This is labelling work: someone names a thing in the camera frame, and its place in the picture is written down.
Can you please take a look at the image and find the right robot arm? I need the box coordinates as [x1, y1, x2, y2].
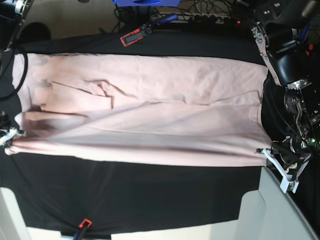
[0, 0, 33, 147]

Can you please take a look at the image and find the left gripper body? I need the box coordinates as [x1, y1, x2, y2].
[271, 136, 320, 168]

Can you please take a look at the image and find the red clamp at right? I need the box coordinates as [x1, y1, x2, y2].
[305, 43, 314, 56]

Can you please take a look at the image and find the blue plastic object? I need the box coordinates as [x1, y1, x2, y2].
[111, 0, 181, 26]

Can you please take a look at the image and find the black power strip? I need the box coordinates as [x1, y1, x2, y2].
[191, 14, 229, 24]

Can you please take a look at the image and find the red black clamp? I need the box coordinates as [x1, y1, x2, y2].
[120, 27, 153, 47]

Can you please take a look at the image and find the pink T-shirt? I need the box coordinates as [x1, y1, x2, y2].
[5, 53, 271, 167]

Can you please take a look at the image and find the red blue front clamp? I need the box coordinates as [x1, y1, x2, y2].
[73, 218, 92, 240]

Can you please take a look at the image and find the black table cloth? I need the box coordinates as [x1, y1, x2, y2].
[0, 31, 320, 237]

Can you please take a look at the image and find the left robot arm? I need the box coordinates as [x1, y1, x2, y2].
[250, 0, 320, 193]

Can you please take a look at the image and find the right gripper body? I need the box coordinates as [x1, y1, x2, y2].
[0, 111, 11, 133]

